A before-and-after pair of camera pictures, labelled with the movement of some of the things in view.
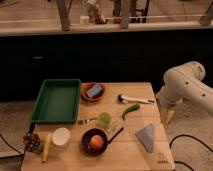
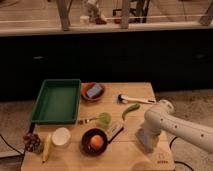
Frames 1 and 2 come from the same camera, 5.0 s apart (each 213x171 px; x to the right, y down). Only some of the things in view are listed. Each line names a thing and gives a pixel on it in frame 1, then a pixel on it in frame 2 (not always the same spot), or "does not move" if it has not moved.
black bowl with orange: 85,141 does not move
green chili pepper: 133,107 does not move
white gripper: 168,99 -> 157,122
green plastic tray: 57,103 does not move
